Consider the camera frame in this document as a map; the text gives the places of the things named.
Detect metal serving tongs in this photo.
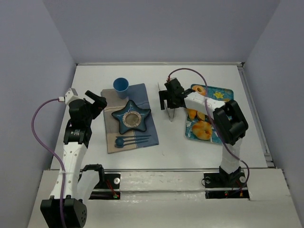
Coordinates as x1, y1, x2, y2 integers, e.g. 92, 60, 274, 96
157, 82, 175, 122

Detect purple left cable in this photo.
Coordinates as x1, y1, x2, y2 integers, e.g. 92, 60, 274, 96
31, 97, 67, 228

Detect blue plastic cup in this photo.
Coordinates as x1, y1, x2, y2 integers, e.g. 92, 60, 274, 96
113, 77, 129, 99

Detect glazed twisted bread roll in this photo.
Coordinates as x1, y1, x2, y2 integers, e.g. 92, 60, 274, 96
192, 121, 213, 141

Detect orange striped croissant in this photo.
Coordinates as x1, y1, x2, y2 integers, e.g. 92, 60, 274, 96
187, 109, 197, 121

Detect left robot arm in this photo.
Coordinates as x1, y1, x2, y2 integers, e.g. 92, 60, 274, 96
40, 88, 107, 228

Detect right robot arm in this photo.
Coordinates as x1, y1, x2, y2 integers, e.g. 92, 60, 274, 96
159, 78, 249, 189

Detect orange ring donut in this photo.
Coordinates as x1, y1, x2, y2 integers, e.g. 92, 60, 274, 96
192, 85, 206, 96

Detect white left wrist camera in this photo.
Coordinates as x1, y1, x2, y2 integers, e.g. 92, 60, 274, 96
64, 88, 79, 105

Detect teal floral tray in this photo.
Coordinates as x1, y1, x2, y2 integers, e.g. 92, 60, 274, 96
185, 86, 234, 144

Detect orange oval bun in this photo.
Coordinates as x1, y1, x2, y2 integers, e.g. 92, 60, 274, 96
197, 112, 205, 121

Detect blue plastic knife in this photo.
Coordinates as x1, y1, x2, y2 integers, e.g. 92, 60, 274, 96
116, 134, 151, 139

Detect blue plastic spoon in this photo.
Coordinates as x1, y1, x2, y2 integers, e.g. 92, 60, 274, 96
115, 138, 148, 145

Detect blue starfish-shaped plate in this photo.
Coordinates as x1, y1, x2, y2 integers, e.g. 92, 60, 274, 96
112, 100, 151, 135

